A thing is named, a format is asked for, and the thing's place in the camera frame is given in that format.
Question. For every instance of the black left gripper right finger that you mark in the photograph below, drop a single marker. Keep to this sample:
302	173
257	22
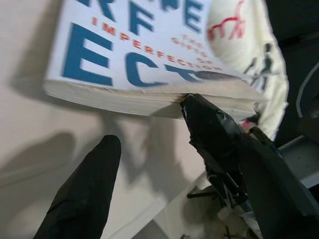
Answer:
211	139

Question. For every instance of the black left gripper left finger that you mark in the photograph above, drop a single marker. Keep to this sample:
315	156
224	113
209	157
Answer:
82	194

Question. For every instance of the white book blue letters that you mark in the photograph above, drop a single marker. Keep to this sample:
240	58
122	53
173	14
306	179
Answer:
124	49

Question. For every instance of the bed with beige sheet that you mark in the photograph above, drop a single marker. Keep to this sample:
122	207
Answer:
37	124

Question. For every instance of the cream cartoon print blanket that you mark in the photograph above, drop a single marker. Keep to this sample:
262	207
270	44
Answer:
249	49

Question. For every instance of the black cabinet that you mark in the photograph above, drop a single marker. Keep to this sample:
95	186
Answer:
299	25

